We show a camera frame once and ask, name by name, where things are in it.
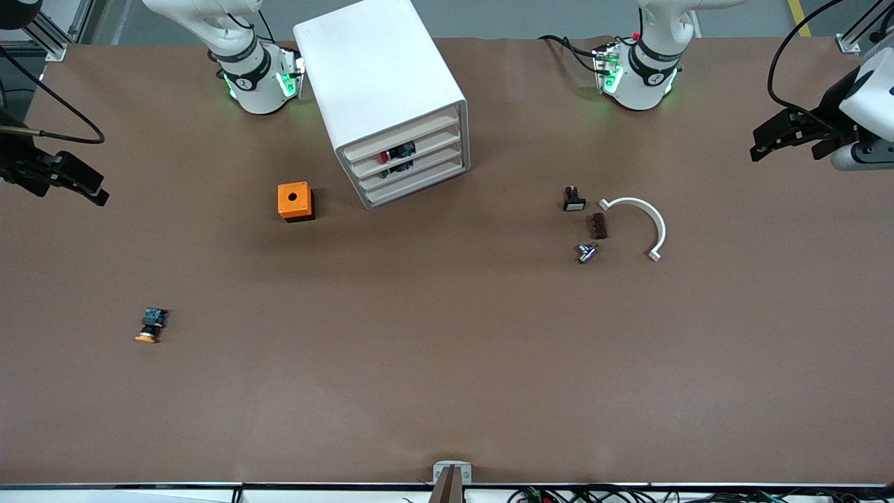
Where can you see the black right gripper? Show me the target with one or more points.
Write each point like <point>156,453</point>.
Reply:
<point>15,166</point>

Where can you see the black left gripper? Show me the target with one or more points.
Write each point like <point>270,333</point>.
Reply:
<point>830,112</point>

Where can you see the red push button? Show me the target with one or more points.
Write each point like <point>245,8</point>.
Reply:
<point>404,149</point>

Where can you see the white plastic drawer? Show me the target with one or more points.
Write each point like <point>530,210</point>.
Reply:
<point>433,143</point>

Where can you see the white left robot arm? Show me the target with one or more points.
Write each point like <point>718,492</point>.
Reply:
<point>649,84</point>

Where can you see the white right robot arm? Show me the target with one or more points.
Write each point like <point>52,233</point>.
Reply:
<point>255,84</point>

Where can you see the yellow push button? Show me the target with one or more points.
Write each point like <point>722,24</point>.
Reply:
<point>150,323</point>

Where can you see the white drawer cabinet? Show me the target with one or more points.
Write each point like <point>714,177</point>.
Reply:
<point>377,70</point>

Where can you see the green push button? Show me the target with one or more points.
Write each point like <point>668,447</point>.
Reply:
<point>403,167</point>

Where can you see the brown contact block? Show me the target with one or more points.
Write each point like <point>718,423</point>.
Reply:
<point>597,226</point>

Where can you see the orange box with hole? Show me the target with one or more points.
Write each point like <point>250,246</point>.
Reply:
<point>293,199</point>

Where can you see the small silver blue connector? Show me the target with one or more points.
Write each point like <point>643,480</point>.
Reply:
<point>587,253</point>

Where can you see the aluminium frame profile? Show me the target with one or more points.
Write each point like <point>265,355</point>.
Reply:
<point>52,43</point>
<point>848,43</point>

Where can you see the white curved bracket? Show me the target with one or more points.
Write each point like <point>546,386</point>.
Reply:
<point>639,203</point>

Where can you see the black white switch button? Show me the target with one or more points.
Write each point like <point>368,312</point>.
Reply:
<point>573,201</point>

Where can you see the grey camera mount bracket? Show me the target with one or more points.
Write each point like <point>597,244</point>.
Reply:
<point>452,475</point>

